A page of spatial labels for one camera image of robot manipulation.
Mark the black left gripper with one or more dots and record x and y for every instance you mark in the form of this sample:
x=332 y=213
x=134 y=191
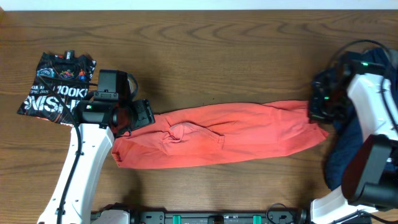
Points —
x=144 y=112

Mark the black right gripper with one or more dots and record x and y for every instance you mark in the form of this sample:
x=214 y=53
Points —
x=315 y=114

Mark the orange printed t-shirt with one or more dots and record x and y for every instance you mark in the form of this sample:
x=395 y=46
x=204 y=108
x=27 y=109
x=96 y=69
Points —
x=219 y=134

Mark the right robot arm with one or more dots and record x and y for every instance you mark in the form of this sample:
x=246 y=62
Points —
x=350 y=83

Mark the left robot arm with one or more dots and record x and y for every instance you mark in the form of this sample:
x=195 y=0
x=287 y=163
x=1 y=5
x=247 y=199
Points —
x=99 y=119

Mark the dark blue denim garment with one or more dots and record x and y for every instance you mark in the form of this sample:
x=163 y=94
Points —
x=349 y=136

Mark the folded black printed t-shirt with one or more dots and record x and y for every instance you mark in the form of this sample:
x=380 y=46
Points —
x=61 y=82

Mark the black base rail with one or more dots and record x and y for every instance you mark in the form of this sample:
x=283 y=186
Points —
x=118 y=213

